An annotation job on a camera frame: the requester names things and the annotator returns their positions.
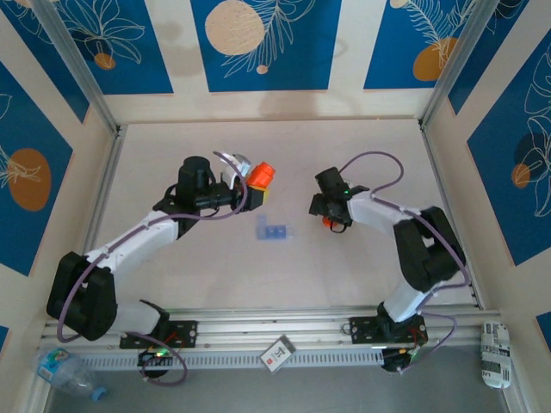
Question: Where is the grey slotted cable duct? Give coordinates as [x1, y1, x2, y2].
[72, 348, 387, 372]

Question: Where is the blue translucent pill organizer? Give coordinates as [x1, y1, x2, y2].
[255, 213, 297, 241]

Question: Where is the clear plastic water bottle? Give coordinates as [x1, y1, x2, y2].
[34, 347, 108, 404]

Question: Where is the aluminium frame post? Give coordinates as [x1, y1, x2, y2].
[419, 0, 505, 129]
[32, 0, 121, 135]

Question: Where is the aluminium side rail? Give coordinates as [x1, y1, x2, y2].
[64, 125, 127, 319]
[419, 122, 486, 311]

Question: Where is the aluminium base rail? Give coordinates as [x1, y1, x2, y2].
[40, 303, 503, 358]

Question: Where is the white and red card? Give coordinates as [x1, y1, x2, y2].
[260, 334, 297, 373]

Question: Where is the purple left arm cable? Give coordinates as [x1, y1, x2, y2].
[58, 150, 249, 385]

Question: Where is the orange pill bottle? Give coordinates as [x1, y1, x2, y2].
[245, 162, 277, 190]

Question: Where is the newspaper wrapped package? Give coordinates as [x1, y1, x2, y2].
[480, 320, 513, 391]

